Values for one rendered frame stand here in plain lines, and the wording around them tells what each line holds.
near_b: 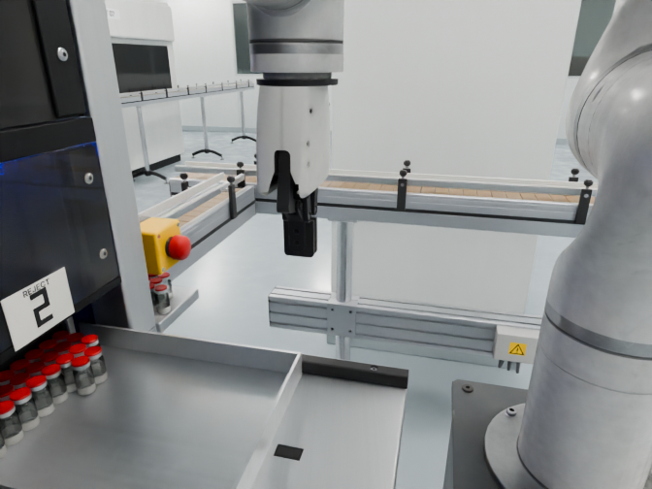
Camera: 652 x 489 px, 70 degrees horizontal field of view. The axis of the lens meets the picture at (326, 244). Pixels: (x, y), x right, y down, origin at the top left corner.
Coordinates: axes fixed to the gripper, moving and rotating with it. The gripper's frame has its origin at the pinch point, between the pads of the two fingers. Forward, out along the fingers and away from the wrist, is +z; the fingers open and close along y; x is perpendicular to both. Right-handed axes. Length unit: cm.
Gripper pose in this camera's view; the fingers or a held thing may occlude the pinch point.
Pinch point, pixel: (300, 236)
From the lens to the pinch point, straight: 48.3
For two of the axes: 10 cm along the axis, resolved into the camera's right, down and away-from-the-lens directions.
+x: 9.7, 0.9, -2.2
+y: -2.4, 3.6, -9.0
